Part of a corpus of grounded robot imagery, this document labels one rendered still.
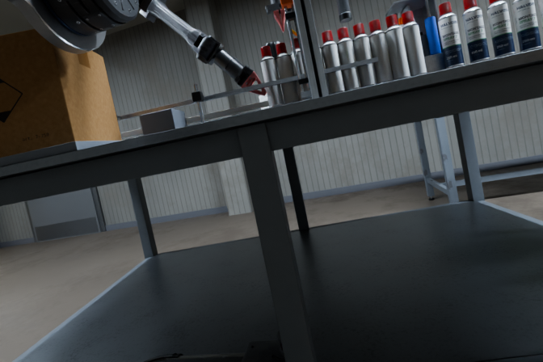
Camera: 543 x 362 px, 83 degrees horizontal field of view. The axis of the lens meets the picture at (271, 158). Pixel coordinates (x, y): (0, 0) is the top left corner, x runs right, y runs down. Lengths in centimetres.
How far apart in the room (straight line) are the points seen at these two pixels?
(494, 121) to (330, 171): 182
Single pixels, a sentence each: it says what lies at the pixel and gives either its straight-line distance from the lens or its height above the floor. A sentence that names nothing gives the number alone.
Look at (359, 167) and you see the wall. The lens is 384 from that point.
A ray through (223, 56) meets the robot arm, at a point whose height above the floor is 108.
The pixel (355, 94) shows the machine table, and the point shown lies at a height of 82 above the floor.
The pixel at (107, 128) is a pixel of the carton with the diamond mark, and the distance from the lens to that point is 98.
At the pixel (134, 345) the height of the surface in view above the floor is 22.
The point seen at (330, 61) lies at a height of 98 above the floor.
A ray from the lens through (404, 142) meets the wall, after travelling 388.
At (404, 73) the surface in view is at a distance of 109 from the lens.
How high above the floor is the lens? 76
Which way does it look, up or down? 3 degrees down
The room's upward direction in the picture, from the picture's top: 12 degrees counter-clockwise
